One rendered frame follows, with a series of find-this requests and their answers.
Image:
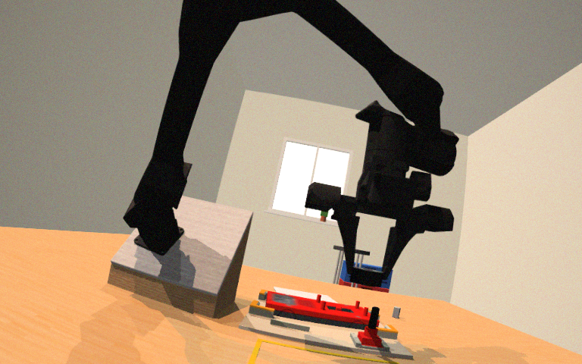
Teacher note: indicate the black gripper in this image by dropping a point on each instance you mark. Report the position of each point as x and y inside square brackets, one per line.
[409, 222]

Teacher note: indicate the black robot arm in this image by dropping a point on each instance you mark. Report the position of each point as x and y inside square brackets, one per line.
[206, 26]

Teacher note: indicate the black tyre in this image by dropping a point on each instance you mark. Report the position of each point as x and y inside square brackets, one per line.
[368, 277]

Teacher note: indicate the white rectangular sheet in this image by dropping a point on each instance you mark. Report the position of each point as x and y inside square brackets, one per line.
[304, 294]

